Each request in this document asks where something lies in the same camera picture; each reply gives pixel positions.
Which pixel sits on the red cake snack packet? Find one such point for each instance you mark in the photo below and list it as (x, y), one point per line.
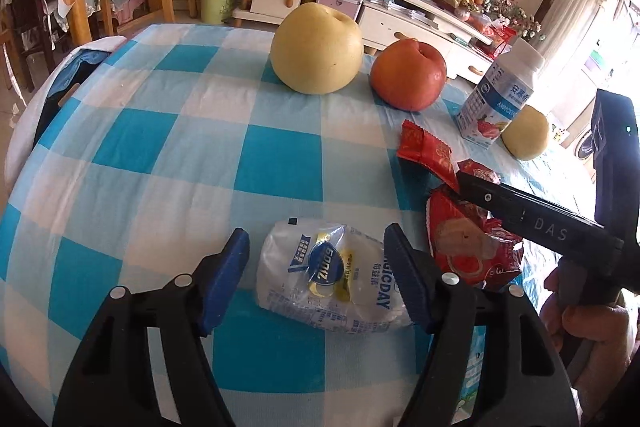
(465, 242)

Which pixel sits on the blue checked tablecloth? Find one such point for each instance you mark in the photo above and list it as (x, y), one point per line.
(175, 157)

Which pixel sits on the white yogurt drink bottle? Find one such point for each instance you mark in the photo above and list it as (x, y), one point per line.
(500, 102)

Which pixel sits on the dried flower bouquet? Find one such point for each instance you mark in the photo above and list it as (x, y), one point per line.
(510, 9)

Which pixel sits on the yellow pear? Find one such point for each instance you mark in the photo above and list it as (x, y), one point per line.
(525, 134)
(317, 49)

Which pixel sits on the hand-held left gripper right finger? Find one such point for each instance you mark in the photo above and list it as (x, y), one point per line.
(407, 279)

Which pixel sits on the cream curtain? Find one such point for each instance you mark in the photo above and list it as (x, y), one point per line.
(575, 7)

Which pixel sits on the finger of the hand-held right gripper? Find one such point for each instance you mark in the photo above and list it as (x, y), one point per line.
(480, 189)

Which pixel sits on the white cloth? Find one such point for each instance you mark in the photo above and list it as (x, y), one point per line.
(30, 122)

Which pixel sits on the light green bin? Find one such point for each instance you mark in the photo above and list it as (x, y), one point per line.
(217, 2)

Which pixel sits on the person's right hand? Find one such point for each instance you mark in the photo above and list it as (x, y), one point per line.
(595, 327)

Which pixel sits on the clear white snack packet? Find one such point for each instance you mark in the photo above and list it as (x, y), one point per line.
(330, 277)

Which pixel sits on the red gift box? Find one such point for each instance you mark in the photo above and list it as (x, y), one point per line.
(500, 37)

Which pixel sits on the red apple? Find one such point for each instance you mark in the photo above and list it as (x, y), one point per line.
(407, 74)

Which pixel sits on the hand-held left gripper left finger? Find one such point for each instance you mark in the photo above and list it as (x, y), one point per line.
(225, 277)

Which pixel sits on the dark blue bag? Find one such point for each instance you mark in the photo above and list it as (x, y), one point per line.
(65, 92)

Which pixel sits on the stack of papers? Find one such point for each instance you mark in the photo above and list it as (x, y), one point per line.
(395, 4)

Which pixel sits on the washing machine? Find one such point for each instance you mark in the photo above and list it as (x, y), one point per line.
(582, 144)

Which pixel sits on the white TV cabinet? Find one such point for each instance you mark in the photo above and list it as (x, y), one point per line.
(400, 2)

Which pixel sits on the dark red snack wrapper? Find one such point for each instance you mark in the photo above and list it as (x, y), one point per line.
(477, 169)

